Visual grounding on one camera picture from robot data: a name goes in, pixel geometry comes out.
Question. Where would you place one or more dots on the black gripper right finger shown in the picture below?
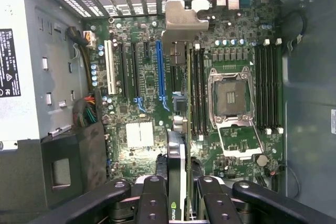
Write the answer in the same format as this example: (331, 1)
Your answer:
(218, 208)

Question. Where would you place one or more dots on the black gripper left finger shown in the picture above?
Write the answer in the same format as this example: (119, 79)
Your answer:
(152, 203)

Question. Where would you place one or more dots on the silver coin battery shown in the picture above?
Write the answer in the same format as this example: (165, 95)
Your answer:
(261, 160)

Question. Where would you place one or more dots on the silver chipset heat sink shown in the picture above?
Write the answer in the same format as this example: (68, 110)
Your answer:
(139, 134)

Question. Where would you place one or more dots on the black plastic air shroud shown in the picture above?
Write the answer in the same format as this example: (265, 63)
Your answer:
(73, 153)

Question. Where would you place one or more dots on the CPU socket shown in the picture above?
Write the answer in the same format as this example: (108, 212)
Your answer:
(231, 98)

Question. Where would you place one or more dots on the RAM slot with white latches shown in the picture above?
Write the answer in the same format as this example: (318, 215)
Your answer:
(264, 87)
(196, 90)
(276, 87)

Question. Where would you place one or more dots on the green motherboard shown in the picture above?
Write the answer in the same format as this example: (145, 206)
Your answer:
(149, 77)

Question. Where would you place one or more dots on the long black expansion slot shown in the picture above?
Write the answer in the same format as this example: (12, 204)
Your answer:
(175, 77)
(135, 72)
(123, 72)

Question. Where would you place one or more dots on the open dark PC case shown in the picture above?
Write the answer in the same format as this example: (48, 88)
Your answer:
(309, 103)

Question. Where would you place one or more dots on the white PCI expansion slot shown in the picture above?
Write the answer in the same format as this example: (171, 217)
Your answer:
(110, 66)

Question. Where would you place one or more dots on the small white barcode sticker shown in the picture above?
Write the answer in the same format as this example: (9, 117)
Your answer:
(333, 121)

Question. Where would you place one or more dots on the short black expansion slot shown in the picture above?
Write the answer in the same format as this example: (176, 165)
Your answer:
(146, 50)

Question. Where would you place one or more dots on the white power connector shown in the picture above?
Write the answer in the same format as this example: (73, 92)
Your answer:
(90, 39)

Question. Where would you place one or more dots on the gray power supply unit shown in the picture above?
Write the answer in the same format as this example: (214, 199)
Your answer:
(15, 3)

